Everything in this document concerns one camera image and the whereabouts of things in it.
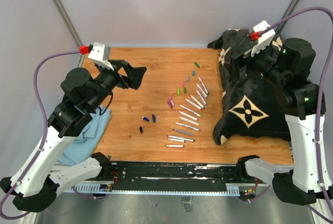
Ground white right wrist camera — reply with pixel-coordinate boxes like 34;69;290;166
249;20;275;57

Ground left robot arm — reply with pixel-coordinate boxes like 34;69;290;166
1;60;147;213

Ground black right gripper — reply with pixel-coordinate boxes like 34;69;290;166
224;39;288;87

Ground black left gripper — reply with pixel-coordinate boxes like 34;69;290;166
87;59;146;111

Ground light blue cloth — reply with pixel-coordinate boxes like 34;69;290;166
57;106;111;166

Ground small blue pen cap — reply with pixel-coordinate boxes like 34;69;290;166
142;116;150;122

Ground small blue cap marker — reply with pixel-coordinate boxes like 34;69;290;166
168;138;185;143

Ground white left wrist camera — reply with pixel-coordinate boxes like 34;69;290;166
79;42;114;70

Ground dark green cap marker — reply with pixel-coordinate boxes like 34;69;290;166
198;77;209;95

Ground navy cap marker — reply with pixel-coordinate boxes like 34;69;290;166
167;135;195;142

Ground aluminium frame rails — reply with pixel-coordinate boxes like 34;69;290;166
19;159;333;224

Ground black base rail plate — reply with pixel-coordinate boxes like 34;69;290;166
99;161;263;193

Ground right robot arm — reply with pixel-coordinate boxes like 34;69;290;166
235;38;332;206

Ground lavender cap marker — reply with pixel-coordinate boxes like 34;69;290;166
196;89;207;106

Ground black floral pillow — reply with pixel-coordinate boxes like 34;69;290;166
207;29;291;145

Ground beige cap marker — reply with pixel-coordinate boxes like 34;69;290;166
179;116;200;126

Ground light green cap marker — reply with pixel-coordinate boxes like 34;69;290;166
179;104;202;117

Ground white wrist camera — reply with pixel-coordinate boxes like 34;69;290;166
79;42;114;70
249;20;275;57

